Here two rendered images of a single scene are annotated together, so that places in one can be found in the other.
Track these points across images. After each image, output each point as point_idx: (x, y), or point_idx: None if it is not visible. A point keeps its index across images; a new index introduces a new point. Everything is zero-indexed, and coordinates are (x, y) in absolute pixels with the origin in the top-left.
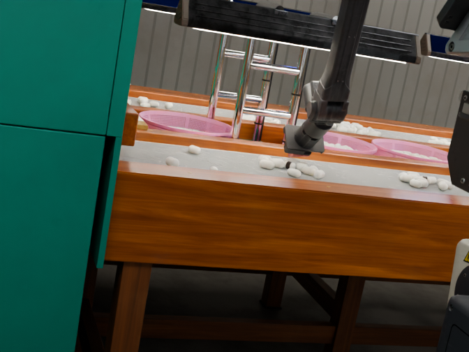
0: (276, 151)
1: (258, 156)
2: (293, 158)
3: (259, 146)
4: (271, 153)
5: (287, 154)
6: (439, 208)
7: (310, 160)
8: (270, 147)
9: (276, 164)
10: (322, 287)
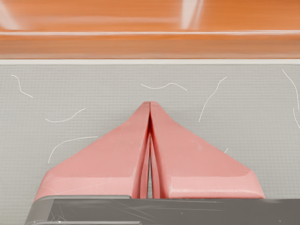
0: (110, 48)
1: (15, 85)
2: (198, 64)
3: (8, 38)
4: (84, 53)
5: (171, 52)
6: None
7: (286, 65)
8: (68, 39)
9: None
10: None
